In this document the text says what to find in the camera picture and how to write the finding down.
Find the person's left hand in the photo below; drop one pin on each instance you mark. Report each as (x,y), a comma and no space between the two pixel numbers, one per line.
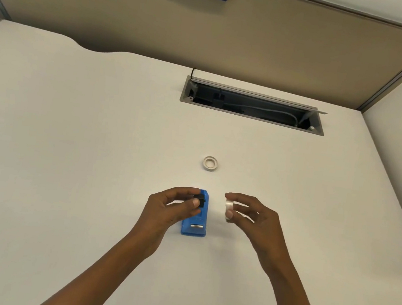
(162,218)

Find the person's right hand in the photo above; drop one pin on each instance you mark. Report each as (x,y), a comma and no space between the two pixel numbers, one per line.
(262,233)

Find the person's left thumb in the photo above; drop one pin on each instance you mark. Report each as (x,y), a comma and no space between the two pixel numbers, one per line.
(188,204)

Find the person's right thumb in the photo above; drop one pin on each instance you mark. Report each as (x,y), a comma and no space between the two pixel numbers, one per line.
(238,216)

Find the person's right middle finger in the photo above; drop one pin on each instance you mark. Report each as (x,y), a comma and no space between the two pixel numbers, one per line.
(244,205)

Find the clear tape roll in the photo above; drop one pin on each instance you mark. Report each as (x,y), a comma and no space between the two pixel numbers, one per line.
(228,209)

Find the black tape spool core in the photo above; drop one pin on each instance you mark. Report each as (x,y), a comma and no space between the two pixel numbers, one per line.
(200,199)

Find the person's left forearm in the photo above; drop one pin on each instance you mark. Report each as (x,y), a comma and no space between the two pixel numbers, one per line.
(94,277)

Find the blue tape dispenser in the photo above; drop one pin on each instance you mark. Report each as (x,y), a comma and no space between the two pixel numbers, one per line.
(195,221)

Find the white tape roll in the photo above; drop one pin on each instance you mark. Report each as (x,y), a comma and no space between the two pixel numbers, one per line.
(210,163)

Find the beige partition panel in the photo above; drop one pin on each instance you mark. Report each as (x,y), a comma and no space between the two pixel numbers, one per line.
(218,29)

